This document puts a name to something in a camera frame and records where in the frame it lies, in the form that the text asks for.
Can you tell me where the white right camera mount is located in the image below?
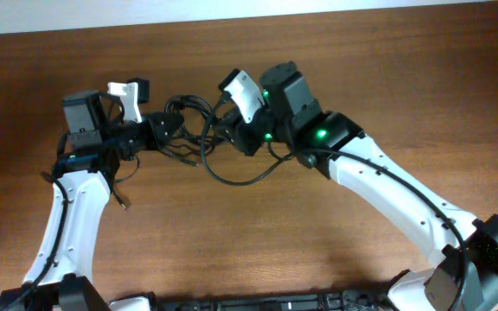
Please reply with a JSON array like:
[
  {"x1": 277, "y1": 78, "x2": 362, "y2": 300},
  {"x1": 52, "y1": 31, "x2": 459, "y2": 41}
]
[{"x1": 224, "y1": 70, "x2": 265, "y2": 124}]

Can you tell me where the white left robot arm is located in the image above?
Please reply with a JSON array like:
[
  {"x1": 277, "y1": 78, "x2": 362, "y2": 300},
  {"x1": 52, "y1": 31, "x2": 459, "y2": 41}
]
[{"x1": 0, "y1": 91, "x2": 184, "y2": 310}]

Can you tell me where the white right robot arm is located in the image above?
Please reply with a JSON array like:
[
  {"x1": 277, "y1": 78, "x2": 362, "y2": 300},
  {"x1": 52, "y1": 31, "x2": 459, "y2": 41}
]
[{"x1": 213, "y1": 62, "x2": 498, "y2": 310}]

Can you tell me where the black cable bundle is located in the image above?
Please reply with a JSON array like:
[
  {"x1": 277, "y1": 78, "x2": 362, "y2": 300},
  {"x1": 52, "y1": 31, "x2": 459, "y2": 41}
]
[{"x1": 112, "y1": 93, "x2": 233, "y2": 212}]

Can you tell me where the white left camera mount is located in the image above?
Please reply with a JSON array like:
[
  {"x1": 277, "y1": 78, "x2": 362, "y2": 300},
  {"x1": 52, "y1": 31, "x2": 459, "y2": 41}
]
[{"x1": 107, "y1": 82, "x2": 143, "y2": 123}]

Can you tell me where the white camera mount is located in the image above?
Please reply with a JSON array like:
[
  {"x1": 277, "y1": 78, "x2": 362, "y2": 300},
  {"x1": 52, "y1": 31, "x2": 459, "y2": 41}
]
[
  {"x1": 107, "y1": 82, "x2": 143, "y2": 123},
  {"x1": 224, "y1": 70, "x2": 265, "y2": 124}
]

